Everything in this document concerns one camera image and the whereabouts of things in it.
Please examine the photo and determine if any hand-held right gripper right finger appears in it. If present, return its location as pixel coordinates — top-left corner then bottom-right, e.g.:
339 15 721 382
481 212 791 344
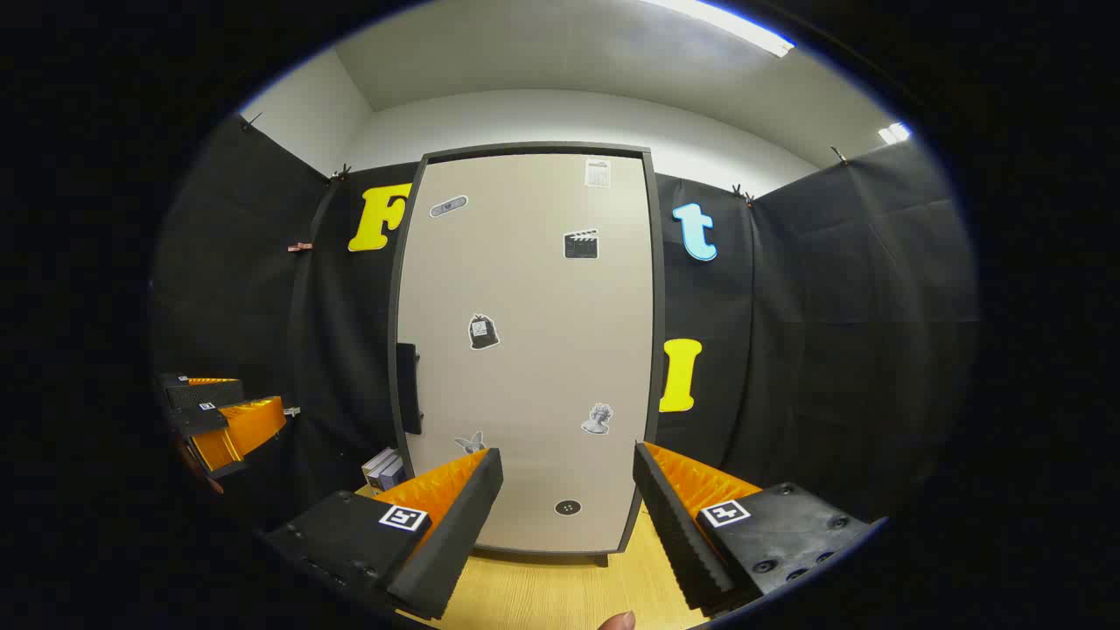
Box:
633 440 880 615

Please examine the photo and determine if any long ceiling light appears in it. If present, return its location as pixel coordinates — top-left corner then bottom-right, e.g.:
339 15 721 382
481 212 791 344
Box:
647 0 795 59

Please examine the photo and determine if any black backdrop cloth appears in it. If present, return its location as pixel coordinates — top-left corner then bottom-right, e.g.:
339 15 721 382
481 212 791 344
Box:
150 112 979 535

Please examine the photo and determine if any grey cabinet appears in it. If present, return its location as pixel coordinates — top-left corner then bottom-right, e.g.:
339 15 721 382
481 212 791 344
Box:
388 142 668 568

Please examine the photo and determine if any black cabinet door handle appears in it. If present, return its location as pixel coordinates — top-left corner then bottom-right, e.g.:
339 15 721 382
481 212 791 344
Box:
395 342 425 437

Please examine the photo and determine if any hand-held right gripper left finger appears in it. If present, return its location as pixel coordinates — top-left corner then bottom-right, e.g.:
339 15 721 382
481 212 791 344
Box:
261 448 506 622

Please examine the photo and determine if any beige cabinet door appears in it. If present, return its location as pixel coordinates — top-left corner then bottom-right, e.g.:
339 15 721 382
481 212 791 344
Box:
398 153 656 555

